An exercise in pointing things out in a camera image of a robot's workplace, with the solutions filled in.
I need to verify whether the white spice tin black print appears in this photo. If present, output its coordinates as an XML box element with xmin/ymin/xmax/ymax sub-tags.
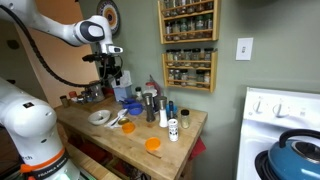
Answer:
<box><xmin>167</xmin><ymin>118</ymin><xmax>180</xmax><ymax>143</ymax></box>

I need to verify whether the wooden butcher block table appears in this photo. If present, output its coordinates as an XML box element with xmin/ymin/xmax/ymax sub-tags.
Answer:
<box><xmin>54</xmin><ymin>96</ymin><xmax>209</xmax><ymax>180</ymax></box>

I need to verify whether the large glass jar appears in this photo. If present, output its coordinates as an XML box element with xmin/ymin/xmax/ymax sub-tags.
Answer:
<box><xmin>88</xmin><ymin>80</ymin><xmax>106</xmax><ymax>103</ymax></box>

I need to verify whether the small dark brown jar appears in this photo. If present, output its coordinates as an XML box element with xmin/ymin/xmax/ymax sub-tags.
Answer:
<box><xmin>59</xmin><ymin>95</ymin><xmax>71</xmax><ymax>108</ymax></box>

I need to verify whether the black stove burner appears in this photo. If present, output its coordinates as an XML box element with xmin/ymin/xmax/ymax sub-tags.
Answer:
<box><xmin>254</xmin><ymin>149</ymin><xmax>275</xmax><ymax>180</ymax></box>

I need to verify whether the decorative patterned wall plate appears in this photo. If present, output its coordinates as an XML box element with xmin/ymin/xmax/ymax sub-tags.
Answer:
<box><xmin>96</xmin><ymin>0</ymin><xmax>121</xmax><ymax>36</ymax></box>

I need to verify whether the wooden spice rack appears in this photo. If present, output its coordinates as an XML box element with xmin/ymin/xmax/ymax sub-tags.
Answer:
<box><xmin>157</xmin><ymin>0</ymin><xmax>222</xmax><ymax>45</ymax></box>
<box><xmin>161</xmin><ymin>49</ymin><xmax>219</xmax><ymax>94</ymax></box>

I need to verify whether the white light switch plate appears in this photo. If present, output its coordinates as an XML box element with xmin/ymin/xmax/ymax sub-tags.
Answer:
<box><xmin>235</xmin><ymin>37</ymin><xmax>254</xmax><ymax>62</ymax></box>

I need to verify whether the blue kettle black handle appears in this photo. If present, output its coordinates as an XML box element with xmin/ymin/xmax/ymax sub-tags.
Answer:
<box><xmin>267</xmin><ymin>128</ymin><xmax>320</xmax><ymax>180</ymax></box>

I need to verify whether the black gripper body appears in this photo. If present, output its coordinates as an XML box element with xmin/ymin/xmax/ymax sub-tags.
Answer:
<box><xmin>98</xmin><ymin>55</ymin><xmax>123</xmax><ymax>80</ymax></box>

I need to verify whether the small jar red lid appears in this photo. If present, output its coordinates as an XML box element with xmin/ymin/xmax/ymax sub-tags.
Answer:
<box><xmin>68</xmin><ymin>90</ymin><xmax>79</xmax><ymax>103</ymax></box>

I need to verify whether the steel pepper grinder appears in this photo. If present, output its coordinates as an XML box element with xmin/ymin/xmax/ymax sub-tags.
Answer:
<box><xmin>142</xmin><ymin>92</ymin><xmax>157</xmax><ymax>123</ymax></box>

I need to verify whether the white spoon rest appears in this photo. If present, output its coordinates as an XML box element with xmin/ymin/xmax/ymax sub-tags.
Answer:
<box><xmin>104</xmin><ymin>108</ymin><xmax>129</xmax><ymax>130</ymax></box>

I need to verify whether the red cloth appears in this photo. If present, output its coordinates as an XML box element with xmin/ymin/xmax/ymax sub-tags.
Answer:
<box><xmin>188</xmin><ymin>135</ymin><xmax>207</xmax><ymax>162</ymax></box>

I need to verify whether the white salt shaker steel top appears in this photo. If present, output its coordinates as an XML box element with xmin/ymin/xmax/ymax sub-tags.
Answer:
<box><xmin>157</xmin><ymin>96</ymin><xmax>169</xmax><ymax>129</ymax></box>

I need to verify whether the navy blue bowl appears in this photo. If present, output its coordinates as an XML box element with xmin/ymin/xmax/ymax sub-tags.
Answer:
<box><xmin>121</xmin><ymin>97</ymin><xmax>137</xmax><ymax>106</ymax></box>

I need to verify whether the gold metal lid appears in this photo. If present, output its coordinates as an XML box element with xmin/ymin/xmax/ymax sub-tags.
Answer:
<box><xmin>117</xmin><ymin>117</ymin><xmax>131</xmax><ymax>126</ymax></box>

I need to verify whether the wooden tray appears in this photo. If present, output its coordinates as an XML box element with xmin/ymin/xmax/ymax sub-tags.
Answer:
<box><xmin>69</xmin><ymin>95</ymin><xmax>116</xmax><ymax>113</ymax></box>

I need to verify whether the white stove knob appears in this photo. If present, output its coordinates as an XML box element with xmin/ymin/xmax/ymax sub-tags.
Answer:
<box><xmin>252</xmin><ymin>98</ymin><xmax>266</xmax><ymax>115</ymax></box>
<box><xmin>272</xmin><ymin>99</ymin><xmax>290</xmax><ymax>119</ymax></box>

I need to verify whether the white ceramic bowl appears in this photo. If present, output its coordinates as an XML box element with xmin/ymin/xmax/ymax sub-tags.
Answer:
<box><xmin>87</xmin><ymin>109</ymin><xmax>112</xmax><ymax>126</ymax></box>

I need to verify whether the bright blue bowl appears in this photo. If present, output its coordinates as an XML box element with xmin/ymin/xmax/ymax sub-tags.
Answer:
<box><xmin>127</xmin><ymin>102</ymin><xmax>144</xmax><ymax>116</ymax></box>

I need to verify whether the clear container red lid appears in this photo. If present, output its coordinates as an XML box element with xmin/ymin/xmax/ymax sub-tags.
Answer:
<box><xmin>143</xmin><ymin>81</ymin><xmax>159</xmax><ymax>98</ymax></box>

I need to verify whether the spice jar in rack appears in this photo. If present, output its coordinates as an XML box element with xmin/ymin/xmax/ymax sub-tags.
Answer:
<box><xmin>165</xmin><ymin>49</ymin><xmax>175</xmax><ymax>67</ymax></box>
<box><xmin>167</xmin><ymin>68</ymin><xmax>176</xmax><ymax>86</ymax></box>
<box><xmin>165</xmin><ymin>21</ymin><xmax>173</xmax><ymax>42</ymax></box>
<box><xmin>191</xmin><ymin>47</ymin><xmax>202</xmax><ymax>68</ymax></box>
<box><xmin>203</xmin><ymin>70</ymin><xmax>211</xmax><ymax>89</ymax></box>
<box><xmin>182</xmin><ymin>48</ymin><xmax>193</xmax><ymax>68</ymax></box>
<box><xmin>172</xmin><ymin>20</ymin><xmax>181</xmax><ymax>42</ymax></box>
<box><xmin>187</xmin><ymin>17</ymin><xmax>196</xmax><ymax>40</ymax></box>
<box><xmin>195</xmin><ymin>15</ymin><xmax>205</xmax><ymax>39</ymax></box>
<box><xmin>203</xmin><ymin>13</ymin><xmax>214</xmax><ymax>38</ymax></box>
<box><xmin>179</xmin><ymin>69</ymin><xmax>189</xmax><ymax>87</ymax></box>
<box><xmin>203</xmin><ymin>47</ymin><xmax>214</xmax><ymax>68</ymax></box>
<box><xmin>195</xmin><ymin>0</ymin><xmax>205</xmax><ymax>13</ymax></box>
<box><xmin>179</xmin><ymin>18</ymin><xmax>189</xmax><ymax>41</ymax></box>
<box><xmin>173</xmin><ymin>48</ymin><xmax>183</xmax><ymax>67</ymax></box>
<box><xmin>195</xmin><ymin>69</ymin><xmax>205</xmax><ymax>89</ymax></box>
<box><xmin>163</xmin><ymin>0</ymin><xmax>172</xmax><ymax>18</ymax></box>

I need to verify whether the glass spice jar black lid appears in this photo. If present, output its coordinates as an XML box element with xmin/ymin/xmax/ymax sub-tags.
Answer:
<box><xmin>180</xmin><ymin>109</ymin><xmax>191</xmax><ymax>130</ymax></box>

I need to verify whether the white stove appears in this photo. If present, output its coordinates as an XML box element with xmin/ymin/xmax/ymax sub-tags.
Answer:
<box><xmin>236</xmin><ymin>87</ymin><xmax>320</xmax><ymax>180</ymax></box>

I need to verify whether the dark blue bottle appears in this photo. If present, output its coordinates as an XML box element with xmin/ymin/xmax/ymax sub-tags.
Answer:
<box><xmin>167</xmin><ymin>100</ymin><xmax>175</xmax><ymax>121</ymax></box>

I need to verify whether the black corrugated cable conduit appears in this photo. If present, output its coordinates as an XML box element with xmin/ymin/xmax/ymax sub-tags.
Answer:
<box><xmin>0</xmin><ymin>4</ymin><xmax>101</xmax><ymax>89</ymax></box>

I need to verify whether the white bottle black cap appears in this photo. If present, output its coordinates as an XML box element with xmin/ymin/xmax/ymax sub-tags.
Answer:
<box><xmin>134</xmin><ymin>86</ymin><xmax>144</xmax><ymax>102</ymax></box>

